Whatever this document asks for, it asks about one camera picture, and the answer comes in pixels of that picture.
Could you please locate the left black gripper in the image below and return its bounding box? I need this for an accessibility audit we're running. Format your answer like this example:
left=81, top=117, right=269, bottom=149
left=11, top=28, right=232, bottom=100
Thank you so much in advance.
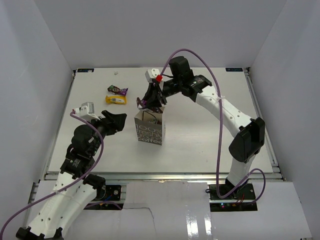
left=85, top=110, right=127, bottom=156

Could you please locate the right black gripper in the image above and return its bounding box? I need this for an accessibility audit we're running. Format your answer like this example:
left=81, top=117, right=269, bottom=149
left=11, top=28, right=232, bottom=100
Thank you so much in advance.
left=140, top=77, right=183, bottom=109

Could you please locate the purple candy packet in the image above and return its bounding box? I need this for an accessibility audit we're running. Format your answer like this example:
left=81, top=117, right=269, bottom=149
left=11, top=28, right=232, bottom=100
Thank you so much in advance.
left=136, top=97, right=163, bottom=114

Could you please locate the yellow candy bar packet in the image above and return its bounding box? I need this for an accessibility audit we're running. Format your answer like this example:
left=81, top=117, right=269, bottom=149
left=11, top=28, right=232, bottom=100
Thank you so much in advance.
left=105, top=95, right=127, bottom=105

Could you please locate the grey white paper bag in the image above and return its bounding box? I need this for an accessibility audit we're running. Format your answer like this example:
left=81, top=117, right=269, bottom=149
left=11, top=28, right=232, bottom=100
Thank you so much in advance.
left=134, top=107, right=166, bottom=146

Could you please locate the dark purple snack packet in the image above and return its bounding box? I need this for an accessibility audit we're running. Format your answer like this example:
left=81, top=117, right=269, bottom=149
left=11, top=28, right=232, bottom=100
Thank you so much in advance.
left=107, top=85, right=128, bottom=96

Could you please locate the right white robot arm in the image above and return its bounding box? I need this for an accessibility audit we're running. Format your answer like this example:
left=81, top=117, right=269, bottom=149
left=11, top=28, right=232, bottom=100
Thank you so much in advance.
left=136, top=56, right=265, bottom=200

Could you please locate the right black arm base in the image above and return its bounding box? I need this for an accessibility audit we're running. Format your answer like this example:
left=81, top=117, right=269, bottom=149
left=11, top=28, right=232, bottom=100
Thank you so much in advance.
left=205, top=183, right=258, bottom=213

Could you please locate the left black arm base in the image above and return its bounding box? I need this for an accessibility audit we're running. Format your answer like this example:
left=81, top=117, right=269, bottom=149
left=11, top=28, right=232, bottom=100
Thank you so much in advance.
left=94, top=185, right=122, bottom=201

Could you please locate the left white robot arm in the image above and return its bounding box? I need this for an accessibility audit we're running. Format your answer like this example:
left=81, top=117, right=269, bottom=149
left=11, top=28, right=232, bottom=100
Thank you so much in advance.
left=16, top=108, right=127, bottom=240

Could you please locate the left blue corner label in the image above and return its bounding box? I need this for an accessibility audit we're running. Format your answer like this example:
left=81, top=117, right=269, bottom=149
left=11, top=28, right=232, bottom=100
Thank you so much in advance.
left=76, top=68, right=95, bottom=73

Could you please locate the blue corner label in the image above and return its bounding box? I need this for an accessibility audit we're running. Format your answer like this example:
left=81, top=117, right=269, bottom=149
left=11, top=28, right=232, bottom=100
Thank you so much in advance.
left=225, top=67, right=243, bottom=72
left=76, top=68, right=95, bottom=73

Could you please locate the right blue corner label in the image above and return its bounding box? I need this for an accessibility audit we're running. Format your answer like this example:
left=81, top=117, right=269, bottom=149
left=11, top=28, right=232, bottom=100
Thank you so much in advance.
left=225, top=67, right=243, bottom=72

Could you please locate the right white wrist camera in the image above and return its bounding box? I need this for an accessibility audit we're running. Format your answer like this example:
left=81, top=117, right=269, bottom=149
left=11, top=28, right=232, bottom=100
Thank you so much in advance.
left=145, top=68, right=163, bottom=83

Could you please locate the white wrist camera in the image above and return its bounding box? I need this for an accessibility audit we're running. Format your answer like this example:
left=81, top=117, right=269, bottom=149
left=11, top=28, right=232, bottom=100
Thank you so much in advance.
left=73, top=102, right=100, bottom=122
left=145, top=68, right=163, bottom=83

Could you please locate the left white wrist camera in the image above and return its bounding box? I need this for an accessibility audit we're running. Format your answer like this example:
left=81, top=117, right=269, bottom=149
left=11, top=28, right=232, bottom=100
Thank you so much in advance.
left=73, top=102, right=100, bottom=122

